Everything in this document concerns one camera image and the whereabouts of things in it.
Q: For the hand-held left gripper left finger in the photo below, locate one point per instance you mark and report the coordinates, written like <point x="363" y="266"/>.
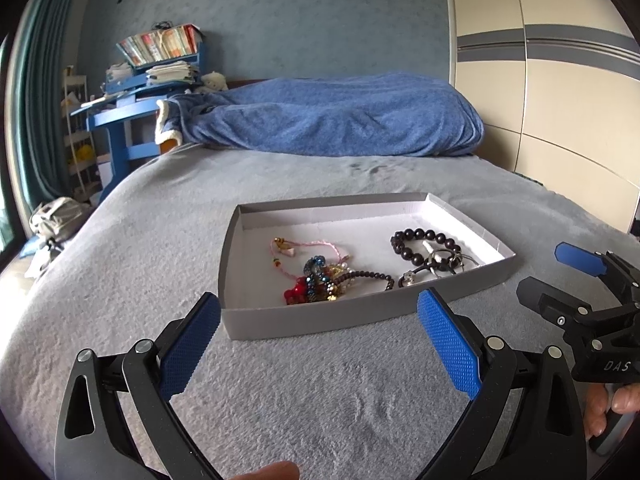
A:
<point x="192" y="345"/>

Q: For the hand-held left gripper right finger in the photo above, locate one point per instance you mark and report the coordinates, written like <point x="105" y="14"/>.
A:
<point x="450" y="345"/>

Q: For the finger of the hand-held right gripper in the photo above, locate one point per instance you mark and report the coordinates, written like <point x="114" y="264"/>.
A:
<point x="580" y="259"/>
<point x="550" y="302"/>

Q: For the grey cardboard box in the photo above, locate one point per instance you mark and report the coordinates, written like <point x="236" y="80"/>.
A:
<point x="300" y="320"/>

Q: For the person's right hand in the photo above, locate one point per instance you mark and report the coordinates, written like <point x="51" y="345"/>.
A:
<point x="595" y="410"/>

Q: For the person's left hand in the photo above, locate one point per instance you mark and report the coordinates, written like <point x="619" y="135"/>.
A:
<point x="272" y="472"/>

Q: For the beige wardrobe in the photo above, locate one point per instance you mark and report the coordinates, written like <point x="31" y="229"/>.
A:
<point x="550" y="85"/>

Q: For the grey bag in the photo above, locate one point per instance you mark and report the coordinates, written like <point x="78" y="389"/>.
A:
<point x="57" y="217"/>

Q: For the blue desk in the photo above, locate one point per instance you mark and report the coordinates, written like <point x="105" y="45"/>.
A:
<point x="117" y="155"/>

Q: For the yellow object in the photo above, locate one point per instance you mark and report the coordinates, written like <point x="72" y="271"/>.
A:
<point x="84" y="154"/>

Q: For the blue blanket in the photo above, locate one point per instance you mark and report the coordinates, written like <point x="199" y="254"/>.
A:
<point x="325" y="115"/>

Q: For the white shelf rack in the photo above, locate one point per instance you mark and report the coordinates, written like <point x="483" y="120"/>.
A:
<point x="75" y="110"/>

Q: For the white plush toy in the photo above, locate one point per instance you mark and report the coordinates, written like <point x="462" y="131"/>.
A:
<point x="214" y="82"/>

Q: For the pile of papers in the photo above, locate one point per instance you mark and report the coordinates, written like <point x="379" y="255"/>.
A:
<point x="170" y="71"/>

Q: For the teal curtain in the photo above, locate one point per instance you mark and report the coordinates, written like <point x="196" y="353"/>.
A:
<point x="40" y="85"/>

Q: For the row of books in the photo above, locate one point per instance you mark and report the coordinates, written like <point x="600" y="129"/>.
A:
<point x="160" y="45"/>

